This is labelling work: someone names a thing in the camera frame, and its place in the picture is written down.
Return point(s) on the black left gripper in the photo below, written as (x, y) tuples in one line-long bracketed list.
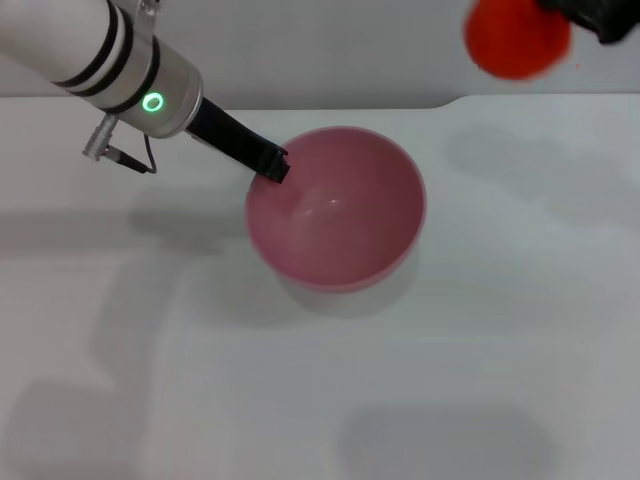
[(225, 132)]

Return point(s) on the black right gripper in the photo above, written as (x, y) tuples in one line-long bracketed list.
[(600, 20)]

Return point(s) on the pink plastic bowl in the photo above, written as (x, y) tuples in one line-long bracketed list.
[(345, 215)]

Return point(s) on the orange toy fruit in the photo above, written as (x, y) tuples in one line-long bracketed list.
[(515, 35)]

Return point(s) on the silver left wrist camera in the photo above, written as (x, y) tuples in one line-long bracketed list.
[(148, 12)]

